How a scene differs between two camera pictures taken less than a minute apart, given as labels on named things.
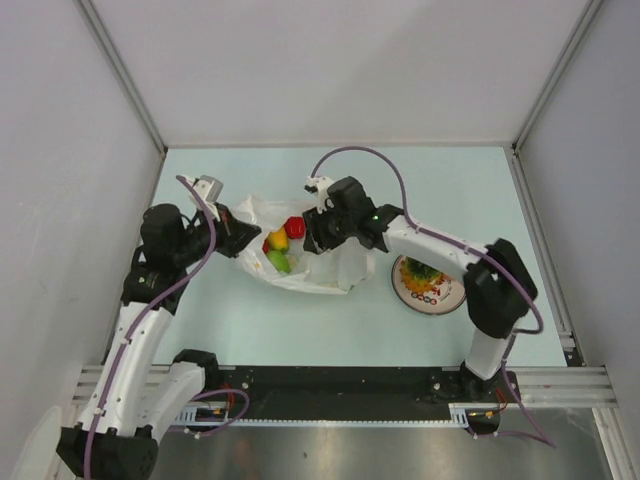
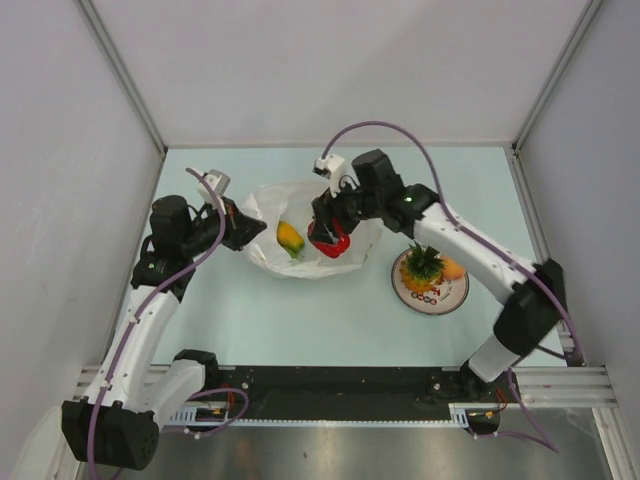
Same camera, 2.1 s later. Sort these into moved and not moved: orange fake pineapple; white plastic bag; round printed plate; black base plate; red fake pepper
Moved: red fake pepper; white plastic bag
Not moved: round printed plate; orange fake pineapple; black base plate
